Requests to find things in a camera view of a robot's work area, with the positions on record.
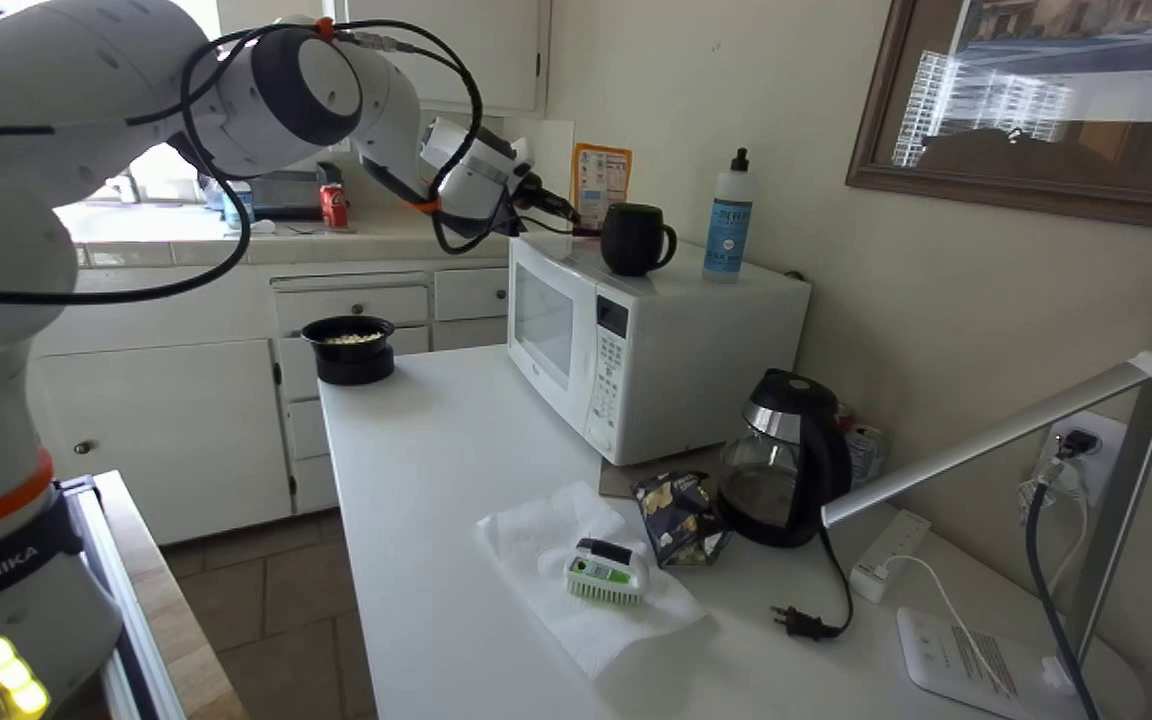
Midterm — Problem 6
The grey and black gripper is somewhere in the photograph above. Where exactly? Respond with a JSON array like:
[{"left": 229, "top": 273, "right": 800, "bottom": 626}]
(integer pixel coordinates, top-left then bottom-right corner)
[{"left": 421, "top": 117, "right": 525, "bottom": 227}]

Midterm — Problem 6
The white and orange packet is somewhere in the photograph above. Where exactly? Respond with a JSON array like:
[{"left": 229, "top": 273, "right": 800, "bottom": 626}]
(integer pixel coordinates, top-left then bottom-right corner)
[{"left": 574, "top": 145, "right": 633, "bottom": 227}]

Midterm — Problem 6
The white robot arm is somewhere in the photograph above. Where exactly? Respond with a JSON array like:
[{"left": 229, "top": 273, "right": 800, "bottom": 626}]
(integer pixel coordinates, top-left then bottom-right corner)
[{"left": 0, "top": 0, "right": 520, "bottom": 716}]

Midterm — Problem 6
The white microwave oven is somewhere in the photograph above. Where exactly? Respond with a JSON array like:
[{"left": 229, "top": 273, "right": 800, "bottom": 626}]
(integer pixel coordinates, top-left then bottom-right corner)
[{"left": 508, "top": 237, "right": 813, "bottom": 465}]

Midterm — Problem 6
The black snack packet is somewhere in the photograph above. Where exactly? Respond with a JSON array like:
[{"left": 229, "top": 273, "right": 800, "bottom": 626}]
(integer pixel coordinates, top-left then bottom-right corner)
[{"left": 633, "top": 472, "right": 725, "bottom": 563}]

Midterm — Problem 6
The white paper towel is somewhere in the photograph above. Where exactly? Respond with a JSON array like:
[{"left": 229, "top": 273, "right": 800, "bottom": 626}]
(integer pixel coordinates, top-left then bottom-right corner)
[{"left": 477, "top": 484, "right": 704, "bottom": 676}]

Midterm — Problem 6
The black mug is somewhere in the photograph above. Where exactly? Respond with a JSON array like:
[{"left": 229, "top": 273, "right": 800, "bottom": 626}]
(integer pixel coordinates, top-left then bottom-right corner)
[{"left": 601, "top": 205, "right": 676, "bottom": 274}]

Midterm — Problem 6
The red can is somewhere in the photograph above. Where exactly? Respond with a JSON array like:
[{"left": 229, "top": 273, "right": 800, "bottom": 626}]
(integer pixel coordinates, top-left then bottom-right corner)
[{"left": 316, "top": 165, "right": 349, "bottom": 227}]

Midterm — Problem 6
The black bowl with popcorn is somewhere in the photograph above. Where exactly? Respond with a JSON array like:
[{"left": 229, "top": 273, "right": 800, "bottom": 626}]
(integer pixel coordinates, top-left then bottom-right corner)
[{"left": 305, "top": 314, "right": 394, "bottom": 383}]

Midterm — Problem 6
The blue spray bottle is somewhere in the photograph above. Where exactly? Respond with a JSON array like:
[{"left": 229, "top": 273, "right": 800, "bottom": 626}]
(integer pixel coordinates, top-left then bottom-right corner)
[{"left": 704, "top": 151, "right": 754, "bottom": 280}]

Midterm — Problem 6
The blue soap bottle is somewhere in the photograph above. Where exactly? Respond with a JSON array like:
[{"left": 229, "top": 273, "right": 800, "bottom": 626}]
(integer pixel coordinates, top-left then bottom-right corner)
[{"left": 215, "top": 181, "right": 253, "bottom": 231}]

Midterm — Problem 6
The white kitchen cabinet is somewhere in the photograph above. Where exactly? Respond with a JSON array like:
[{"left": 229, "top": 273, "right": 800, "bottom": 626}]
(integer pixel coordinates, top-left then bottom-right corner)
[{"left": 30, "top": 259, "right": 508, "bottom": 542}]

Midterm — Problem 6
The black electric kettle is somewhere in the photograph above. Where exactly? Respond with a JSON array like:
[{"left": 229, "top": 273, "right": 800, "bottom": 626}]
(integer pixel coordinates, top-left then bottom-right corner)
[{"left": 719, "top": 367, "right": 852, "bottom": 548}]

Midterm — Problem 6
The green and white brush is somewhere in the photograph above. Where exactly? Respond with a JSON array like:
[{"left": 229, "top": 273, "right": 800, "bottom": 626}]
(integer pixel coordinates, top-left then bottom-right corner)
[{"left": 566, "top": 535, "right": 643, "bottom": 598}]

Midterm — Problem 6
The white power adapter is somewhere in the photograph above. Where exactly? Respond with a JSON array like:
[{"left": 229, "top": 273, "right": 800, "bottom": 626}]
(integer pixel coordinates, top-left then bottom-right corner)
[{"left": 848, "top": 513, "right": 934, "bottom": 598}]

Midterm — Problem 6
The silver desk lamp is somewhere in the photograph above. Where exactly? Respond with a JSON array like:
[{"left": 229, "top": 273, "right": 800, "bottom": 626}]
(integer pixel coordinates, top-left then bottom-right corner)
[{"left": 822, "top": 352, "right": 1152, "bottom": 720}]

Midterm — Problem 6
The black kettle power cord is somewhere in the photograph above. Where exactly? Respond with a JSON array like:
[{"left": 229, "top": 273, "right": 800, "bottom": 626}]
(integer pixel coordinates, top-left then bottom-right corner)
[{"left": 767, "top": 513, "right": 861, "bottom": 644}]

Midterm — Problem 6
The framed wall picture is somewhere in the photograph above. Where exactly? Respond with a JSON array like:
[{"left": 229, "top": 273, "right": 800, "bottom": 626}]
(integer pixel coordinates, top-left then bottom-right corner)
[{"left": 848, "top": 0, "right": 1152, "bottom": 227}]

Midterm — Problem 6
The white wall outlet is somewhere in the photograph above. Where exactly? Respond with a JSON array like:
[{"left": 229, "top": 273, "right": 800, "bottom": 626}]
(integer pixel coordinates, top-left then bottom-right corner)
[{"left": 1038, "top": 410, "right": 1124, "bottom": 507}]

